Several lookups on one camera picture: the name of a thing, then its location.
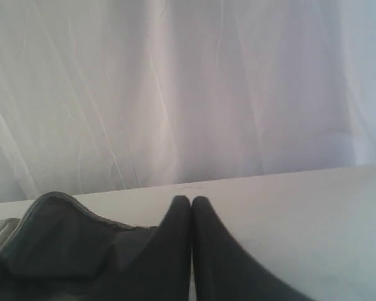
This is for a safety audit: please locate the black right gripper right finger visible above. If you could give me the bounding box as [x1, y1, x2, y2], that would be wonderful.
[191, 196, 304, 300]

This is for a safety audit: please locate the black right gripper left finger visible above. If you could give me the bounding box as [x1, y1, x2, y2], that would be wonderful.
[103, 196, 191, 300]

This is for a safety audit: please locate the white backdrop curtain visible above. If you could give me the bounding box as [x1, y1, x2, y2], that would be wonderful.
[0, 1, 376, 203]

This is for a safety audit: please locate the beige duffel bag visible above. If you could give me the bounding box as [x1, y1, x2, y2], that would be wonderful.
[0, 191, 159, 301]

